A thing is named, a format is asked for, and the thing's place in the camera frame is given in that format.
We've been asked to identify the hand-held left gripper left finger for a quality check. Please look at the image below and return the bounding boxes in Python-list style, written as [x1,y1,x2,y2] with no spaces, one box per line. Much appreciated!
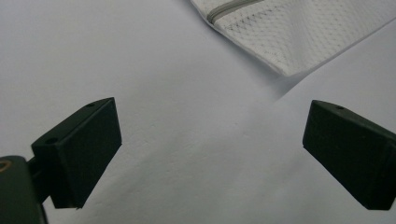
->
[27,96,123,210]

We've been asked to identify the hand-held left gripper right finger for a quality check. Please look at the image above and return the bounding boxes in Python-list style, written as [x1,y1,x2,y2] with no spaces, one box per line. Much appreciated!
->
[302,99,396,211]

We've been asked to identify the white mesh zipper bag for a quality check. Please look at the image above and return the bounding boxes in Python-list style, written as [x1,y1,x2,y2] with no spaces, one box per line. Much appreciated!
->
[190,0,396,77]

